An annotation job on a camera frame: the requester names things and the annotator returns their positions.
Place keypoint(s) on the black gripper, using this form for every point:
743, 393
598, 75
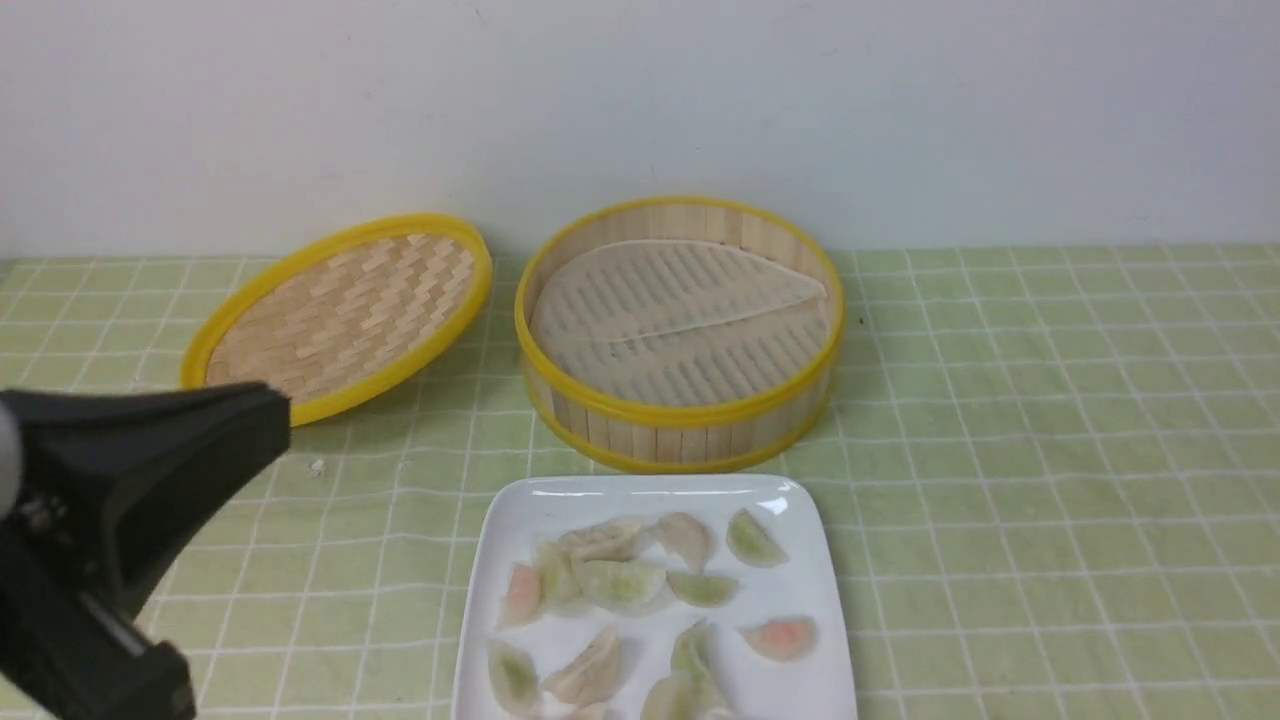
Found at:
100, 495

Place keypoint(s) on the white steamed dumpling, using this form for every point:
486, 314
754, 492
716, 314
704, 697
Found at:
613, 540

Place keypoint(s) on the pale steamed dumpling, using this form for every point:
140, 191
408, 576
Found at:
597, 711

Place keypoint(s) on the pink dumpling on plate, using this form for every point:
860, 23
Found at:
524, 599

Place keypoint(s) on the white dumpling on plate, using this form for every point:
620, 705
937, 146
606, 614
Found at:
682, 535

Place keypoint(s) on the green dumpling on plate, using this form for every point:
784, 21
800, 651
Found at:
751, 543

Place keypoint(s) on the white square plate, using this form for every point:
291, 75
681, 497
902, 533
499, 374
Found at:
821, 686

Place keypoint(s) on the bamboo steamer lid yellow rim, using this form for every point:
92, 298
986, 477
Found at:
345, 319

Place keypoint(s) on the green dumpling front left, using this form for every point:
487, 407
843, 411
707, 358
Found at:
513, 679

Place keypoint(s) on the pale green dumpling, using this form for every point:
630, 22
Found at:
561, 592

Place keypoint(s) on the large translucent green dumpling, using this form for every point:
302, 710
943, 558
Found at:
620, 586

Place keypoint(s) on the beige pleated dumpling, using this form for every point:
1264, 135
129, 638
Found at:
593, 675

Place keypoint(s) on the white mesh steamer liner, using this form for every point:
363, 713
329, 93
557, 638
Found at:
680, 323

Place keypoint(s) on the bamboo steamer basket yellow rim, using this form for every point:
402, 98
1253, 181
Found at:
653, 439

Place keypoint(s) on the flat green dumpling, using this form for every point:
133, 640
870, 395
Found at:
702, 590

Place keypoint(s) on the pale dumpling bottom edge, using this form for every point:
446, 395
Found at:
673, 697

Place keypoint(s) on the green dumpling front centre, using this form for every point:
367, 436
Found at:
690, 657

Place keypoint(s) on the pink orange dumpling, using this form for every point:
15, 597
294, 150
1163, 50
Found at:
782, 640

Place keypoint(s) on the green checked tablecloth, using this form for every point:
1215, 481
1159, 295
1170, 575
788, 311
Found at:
1048, 479

